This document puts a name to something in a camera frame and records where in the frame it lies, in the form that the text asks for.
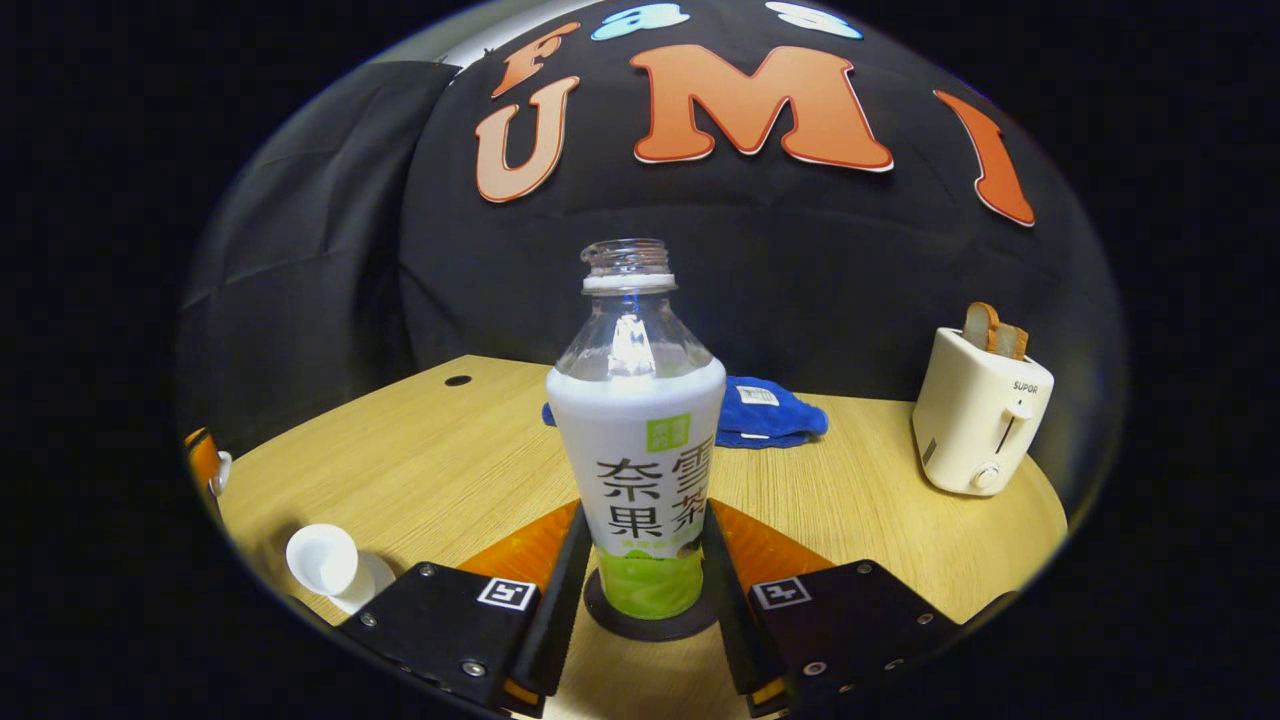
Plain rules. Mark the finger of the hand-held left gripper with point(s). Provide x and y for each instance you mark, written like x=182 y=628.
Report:
x=203 y=460

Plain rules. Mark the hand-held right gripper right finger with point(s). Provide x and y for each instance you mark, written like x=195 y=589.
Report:
x=728 y=610

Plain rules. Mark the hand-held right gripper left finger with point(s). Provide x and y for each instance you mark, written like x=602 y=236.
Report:
x=560 y=610

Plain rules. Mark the dark brown round coaster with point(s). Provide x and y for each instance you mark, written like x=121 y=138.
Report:
x=650 y=630

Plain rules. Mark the white teacup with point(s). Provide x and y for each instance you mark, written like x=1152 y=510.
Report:
x=320 y=558

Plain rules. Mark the clear water bottle green label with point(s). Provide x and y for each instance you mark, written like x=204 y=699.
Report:
x=635 y=450

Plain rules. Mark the white saucer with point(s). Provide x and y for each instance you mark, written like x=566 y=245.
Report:
x=375 y=582

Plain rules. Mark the blue folded towel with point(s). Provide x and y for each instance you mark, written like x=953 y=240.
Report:
x=775 y=415

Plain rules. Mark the white toaster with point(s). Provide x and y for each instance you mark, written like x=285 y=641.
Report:
x=970 y=430

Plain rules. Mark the toast bread slice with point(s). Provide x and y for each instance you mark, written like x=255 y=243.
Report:
x=1014 y=342
x=980 y=325

